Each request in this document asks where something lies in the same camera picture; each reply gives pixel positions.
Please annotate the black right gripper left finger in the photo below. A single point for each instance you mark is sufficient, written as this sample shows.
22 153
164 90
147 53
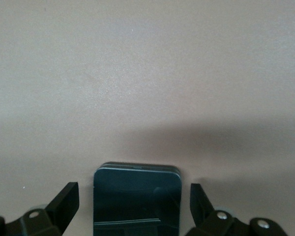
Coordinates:
61 204

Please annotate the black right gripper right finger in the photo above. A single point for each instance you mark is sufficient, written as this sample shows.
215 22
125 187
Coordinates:
201 209

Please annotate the black phone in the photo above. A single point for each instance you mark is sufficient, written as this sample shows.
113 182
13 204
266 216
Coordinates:
137 196

